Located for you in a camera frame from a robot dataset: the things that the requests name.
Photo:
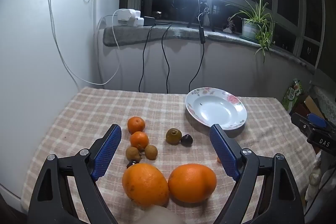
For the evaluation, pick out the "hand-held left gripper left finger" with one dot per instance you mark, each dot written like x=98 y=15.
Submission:
x=109 y=150

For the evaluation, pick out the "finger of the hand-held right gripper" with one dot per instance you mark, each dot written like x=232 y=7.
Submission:
x=300 y=123
x=317 y=120

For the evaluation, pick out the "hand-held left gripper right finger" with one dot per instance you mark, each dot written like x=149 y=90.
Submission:
x=223 y=149

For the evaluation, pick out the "small dark round fruit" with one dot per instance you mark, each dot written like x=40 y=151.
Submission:
x=132 y=163

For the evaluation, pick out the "white floral plate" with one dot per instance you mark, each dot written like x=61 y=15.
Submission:
x=215 y=108

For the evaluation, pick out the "brown longan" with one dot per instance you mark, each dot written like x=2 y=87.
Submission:
x=151 y=152
x=133 y=154

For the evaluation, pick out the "large orange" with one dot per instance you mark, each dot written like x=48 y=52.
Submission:
x=145 y=184
x=192 y=183

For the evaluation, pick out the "cardboard box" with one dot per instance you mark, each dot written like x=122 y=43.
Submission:
x=311 y=104

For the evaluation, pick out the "green printed package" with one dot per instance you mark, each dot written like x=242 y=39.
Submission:
x=292 y=94

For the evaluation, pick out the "small tangerine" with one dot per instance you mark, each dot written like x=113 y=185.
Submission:
x=139 y=140
x=136 y=125

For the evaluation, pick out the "dark purple plum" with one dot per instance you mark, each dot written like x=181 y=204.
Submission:
x=186 y=140

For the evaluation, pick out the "pink checked tablecloth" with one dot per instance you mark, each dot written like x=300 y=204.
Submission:
x=86 y=119

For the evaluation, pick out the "green-brown round fruit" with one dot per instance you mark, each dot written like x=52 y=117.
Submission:
x=173 y=136

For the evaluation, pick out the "potted spider plant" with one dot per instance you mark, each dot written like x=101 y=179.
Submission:
x=252 y=24

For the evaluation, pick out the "white refrigerator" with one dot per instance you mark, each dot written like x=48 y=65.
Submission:
x=29 y=69

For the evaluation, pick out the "small figurine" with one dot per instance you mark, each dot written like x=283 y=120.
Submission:
x=231 y=24

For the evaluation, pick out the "white power strip with chargers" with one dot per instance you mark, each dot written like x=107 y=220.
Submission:
x=128 y=16

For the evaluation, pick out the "black power adapter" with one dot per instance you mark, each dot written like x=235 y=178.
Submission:
x=149 y=21

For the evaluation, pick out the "black tripod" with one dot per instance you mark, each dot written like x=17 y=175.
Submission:
x=202 y=5

